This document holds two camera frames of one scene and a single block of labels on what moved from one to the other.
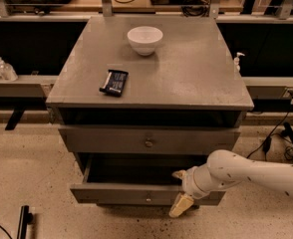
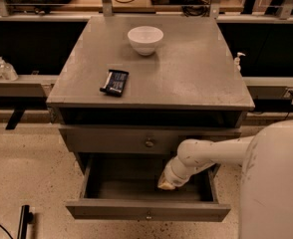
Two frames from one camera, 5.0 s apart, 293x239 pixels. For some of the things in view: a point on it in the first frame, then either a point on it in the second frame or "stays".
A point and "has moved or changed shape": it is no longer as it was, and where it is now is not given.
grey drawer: (139, 178) has moved or changed shape
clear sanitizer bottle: (6, 71) stays
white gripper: (188, 182) -> (170, 176)
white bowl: (145, 39) stays
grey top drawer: (146, 139) stays
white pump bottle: (237, 61) stays
